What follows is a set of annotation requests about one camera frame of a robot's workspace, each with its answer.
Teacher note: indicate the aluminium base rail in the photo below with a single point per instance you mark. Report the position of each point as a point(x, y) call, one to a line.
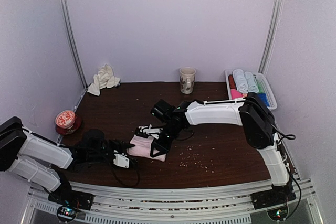
point(223, 204)

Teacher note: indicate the left aluminium frame post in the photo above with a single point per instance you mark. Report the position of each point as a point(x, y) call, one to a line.
point(72, 43)

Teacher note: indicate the right aluminium frame post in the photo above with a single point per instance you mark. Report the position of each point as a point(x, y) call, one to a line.
point(270, 39)

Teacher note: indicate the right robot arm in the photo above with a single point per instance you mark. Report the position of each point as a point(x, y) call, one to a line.
point(250, 112)

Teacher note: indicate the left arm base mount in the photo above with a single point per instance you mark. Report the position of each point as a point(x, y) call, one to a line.
point(71, 205)

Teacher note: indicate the aluminium frame post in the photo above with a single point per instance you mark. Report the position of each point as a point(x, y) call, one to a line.
point(270, 39)
point(72, 43)

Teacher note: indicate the pale blue rolled towel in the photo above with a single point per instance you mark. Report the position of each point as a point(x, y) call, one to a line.
point(251, 82)

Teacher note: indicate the white plastic basket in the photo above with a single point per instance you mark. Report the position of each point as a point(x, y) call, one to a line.
point(262, 82)

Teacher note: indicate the green rolled towel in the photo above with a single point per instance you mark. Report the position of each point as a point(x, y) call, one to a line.
point(260, 87)

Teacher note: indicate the light blue rolled towel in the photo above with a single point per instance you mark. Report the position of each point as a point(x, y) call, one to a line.
point(240, 81)

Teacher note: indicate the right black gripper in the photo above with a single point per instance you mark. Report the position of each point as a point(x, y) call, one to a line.
point(162, 148)

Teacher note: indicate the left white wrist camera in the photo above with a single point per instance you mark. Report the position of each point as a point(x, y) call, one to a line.
point(121, 160)

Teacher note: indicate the pink towel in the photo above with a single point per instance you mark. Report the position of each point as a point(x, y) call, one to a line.
point(142, 148)
point(235, 94)

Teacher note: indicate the cream crumpled towel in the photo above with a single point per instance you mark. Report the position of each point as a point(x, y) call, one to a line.
point(105, 78)

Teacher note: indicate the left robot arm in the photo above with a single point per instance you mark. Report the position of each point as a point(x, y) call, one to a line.
point(22, 152)

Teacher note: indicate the dark red rolled towel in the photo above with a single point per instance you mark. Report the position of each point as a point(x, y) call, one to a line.
point(232, 84)

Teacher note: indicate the floral ceramic mug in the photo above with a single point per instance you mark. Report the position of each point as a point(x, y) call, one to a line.
point(187, 79)

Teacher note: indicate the pink rolled towel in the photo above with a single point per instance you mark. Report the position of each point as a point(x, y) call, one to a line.
point(235, 94)

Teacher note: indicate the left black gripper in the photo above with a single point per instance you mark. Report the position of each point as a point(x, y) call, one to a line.
point(119, 145)

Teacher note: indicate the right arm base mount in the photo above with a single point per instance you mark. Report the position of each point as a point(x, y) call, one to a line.
point(275, 203)

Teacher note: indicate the red white patterned bowl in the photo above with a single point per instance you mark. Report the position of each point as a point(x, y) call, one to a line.
point(65, 119)

